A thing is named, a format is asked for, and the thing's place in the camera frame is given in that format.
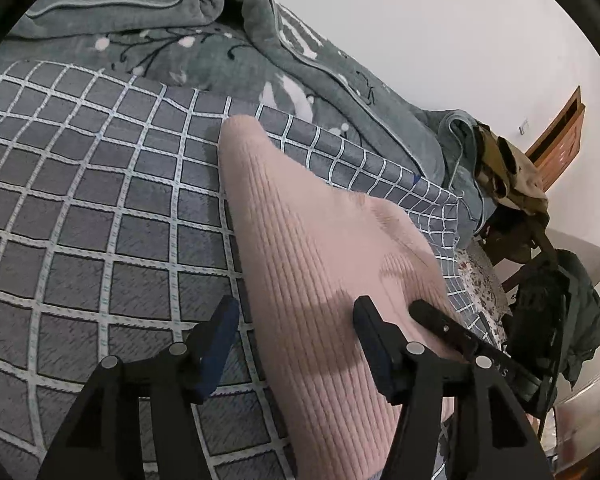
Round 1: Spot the brown clothing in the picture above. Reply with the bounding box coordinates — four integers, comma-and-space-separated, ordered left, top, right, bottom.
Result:
472, 122, 552, 220

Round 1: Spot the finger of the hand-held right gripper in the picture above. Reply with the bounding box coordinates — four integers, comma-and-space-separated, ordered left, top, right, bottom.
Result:
409, 299, 493, 367

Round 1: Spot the floral cloth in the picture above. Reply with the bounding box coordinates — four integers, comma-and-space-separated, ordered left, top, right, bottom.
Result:
452, 245, 514, 322

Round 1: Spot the dark green jacket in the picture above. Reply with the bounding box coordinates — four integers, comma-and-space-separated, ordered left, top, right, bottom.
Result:
505, 249, 600, 388

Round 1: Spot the grey-green printed quilt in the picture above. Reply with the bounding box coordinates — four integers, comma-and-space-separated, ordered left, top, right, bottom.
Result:
5, 0, 487, 237

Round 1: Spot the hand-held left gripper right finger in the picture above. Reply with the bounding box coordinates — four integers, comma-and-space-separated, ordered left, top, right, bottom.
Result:
353, 295, 556, 480

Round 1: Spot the clear plastic storage box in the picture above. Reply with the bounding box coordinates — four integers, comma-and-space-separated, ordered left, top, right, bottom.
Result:
542, 352, 600, 463

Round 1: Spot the pink knit sweater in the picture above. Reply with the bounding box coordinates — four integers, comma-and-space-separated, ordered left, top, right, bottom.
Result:
219, 115, 473, 480

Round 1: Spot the brown wooden door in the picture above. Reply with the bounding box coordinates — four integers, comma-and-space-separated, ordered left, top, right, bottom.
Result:
524, 86, 587, 195

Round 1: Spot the grey checked bedsheet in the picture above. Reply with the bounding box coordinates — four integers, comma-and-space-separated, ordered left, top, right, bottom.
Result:
0, 60, 481, 480

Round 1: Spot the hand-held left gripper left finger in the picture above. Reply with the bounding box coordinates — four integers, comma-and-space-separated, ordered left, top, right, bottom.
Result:
36, 295, 241, 480

